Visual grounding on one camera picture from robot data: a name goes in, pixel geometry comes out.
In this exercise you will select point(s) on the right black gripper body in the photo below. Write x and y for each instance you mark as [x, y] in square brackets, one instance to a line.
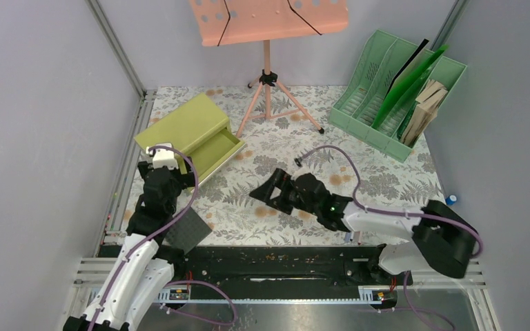
[291, 193]

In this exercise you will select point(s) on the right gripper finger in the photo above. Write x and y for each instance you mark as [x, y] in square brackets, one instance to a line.
[276, 181]
[283, 202]

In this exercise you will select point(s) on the yellow-green drawer cabinet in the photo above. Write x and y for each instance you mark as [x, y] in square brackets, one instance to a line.
[199, 129]

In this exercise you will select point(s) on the green puzzle book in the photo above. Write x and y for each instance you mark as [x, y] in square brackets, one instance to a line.
[404, 128]

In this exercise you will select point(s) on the green transparent folder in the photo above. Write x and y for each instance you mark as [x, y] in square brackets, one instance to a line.
[399, 89]

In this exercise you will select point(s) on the purple puzzle book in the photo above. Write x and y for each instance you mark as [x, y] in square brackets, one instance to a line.
[429, 101]

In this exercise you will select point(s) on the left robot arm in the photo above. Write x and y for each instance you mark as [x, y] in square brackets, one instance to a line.
[143, 267]

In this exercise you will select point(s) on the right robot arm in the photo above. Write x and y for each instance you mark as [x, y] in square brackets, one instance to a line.
[434, 236]

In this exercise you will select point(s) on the floral tablecloth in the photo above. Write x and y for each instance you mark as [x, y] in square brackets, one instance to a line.
[343, 163]

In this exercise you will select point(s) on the blue white marker pen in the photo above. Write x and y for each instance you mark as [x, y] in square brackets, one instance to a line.
[348, 237]

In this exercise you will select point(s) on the dark grey studded plate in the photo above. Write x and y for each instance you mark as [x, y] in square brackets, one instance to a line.
[188, 232]

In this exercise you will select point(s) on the green file organizer rack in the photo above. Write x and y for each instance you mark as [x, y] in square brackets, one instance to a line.
[380, 97]

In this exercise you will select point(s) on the pink music stand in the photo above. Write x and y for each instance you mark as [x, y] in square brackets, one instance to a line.
[224, 23]

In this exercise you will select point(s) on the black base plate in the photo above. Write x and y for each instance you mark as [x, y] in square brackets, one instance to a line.
[253, 274]

